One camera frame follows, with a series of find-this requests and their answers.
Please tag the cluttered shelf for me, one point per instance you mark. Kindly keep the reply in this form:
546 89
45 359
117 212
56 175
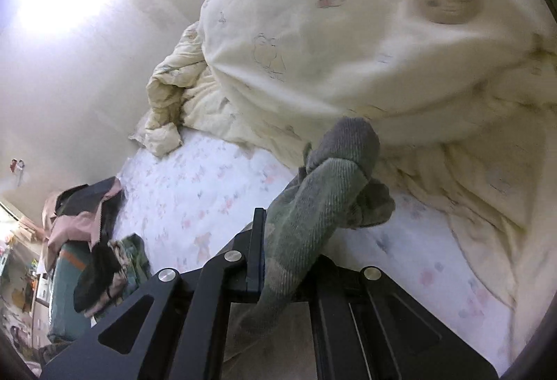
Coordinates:
19 275

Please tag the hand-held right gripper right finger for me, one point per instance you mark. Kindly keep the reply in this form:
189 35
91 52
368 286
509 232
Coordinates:
324 275

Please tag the grey-green sock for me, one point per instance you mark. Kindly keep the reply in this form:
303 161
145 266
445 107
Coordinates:
304 219

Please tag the pink and black clothes pile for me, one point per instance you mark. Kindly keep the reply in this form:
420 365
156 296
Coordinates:
82 210

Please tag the dark green patterned clothes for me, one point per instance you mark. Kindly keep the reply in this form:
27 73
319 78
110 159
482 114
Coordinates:
113 271

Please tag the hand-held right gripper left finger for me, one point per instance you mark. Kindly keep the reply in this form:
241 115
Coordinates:
259 251

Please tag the floral white bed sheet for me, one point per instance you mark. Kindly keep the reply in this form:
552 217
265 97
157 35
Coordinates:
196 197

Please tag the cream cartoon print quilt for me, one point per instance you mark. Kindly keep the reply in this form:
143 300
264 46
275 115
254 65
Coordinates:
348 58

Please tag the teal pillow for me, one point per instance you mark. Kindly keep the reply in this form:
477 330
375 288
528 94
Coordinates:
65 297

